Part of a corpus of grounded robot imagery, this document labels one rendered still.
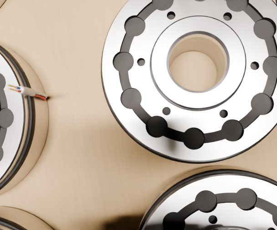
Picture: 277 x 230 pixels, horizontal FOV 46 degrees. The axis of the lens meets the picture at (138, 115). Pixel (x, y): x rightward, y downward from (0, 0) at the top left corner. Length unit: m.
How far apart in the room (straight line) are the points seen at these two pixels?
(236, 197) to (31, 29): 0.16
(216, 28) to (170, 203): 0.09
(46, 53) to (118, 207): 0.11
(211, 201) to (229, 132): 0.04
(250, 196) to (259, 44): 0.08
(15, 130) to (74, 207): 0.06
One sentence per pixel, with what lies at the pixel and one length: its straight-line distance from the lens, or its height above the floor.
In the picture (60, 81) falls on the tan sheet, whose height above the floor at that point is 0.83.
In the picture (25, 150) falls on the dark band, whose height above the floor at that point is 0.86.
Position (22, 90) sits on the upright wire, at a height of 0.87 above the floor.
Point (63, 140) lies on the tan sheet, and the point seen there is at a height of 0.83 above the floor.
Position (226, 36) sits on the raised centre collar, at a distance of 0.17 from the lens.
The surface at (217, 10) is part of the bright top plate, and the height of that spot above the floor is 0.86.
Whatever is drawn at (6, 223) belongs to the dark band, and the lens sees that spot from 0.20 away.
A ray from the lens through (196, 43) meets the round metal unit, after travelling 0.19.
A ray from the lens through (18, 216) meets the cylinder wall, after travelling 0.22.
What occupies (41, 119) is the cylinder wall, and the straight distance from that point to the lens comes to 0.20.
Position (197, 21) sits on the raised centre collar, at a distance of 0.17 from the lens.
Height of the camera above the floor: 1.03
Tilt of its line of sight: 84 degrees down
